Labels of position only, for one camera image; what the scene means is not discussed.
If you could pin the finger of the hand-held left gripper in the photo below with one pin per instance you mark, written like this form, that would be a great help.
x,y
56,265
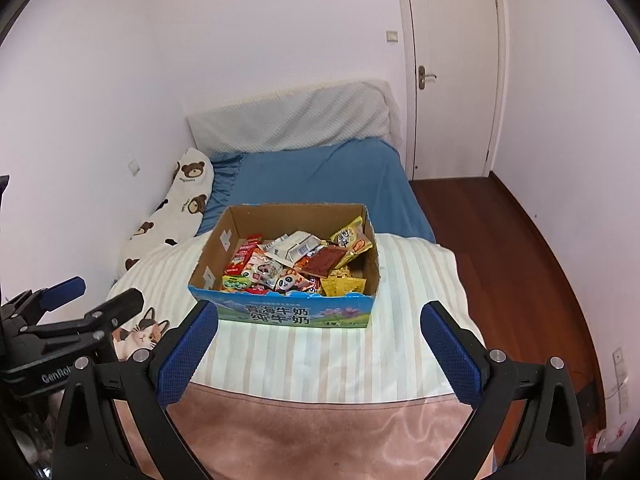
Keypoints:
x,y
120,305
62,292

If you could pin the white door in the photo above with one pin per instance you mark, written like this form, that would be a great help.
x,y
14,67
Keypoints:
x,y
455,20

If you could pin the pile of mixed snacks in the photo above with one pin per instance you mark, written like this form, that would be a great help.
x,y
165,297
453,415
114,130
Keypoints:
x,y
300,260

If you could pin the red and white bag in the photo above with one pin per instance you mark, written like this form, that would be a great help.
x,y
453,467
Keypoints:
x,y
605,442

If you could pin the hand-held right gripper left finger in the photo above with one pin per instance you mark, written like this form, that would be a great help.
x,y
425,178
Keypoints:
x,y
185,355

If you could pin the blue bed sheet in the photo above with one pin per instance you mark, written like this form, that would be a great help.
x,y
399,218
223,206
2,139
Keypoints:
x,y
325,175

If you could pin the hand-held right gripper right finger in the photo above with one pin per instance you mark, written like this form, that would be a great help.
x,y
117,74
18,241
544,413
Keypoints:
x,y
450,355

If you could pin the white headboard cushion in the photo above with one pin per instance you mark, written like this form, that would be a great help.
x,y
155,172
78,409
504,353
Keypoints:
x,y
300,115

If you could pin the bear print pillow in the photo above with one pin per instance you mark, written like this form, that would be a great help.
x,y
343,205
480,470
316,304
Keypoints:
x,y
187,185

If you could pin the striped cat print blanket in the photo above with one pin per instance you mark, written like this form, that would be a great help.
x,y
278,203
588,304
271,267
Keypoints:
x,y
325,360

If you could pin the cardboard box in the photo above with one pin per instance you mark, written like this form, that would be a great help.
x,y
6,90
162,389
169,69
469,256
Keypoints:
x,y
280,312

